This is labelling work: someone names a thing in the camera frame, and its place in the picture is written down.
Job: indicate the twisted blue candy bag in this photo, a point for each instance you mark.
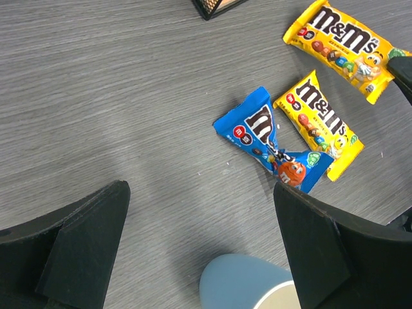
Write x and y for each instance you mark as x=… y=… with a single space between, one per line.
x=251 y=126

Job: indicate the black wire wooden shelf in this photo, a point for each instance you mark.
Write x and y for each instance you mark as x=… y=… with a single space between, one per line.
x=209 y=9

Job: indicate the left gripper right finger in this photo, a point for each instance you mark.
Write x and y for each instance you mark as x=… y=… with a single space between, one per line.
x=340 y=260

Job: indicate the yellow candy bag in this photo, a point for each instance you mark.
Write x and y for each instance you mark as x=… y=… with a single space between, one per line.
x=347 y=46
x=319 y=125

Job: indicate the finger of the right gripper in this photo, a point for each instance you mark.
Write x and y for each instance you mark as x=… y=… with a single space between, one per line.
x=401 y=69

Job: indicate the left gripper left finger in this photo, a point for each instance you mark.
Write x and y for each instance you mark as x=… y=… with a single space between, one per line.
x=64 y=259

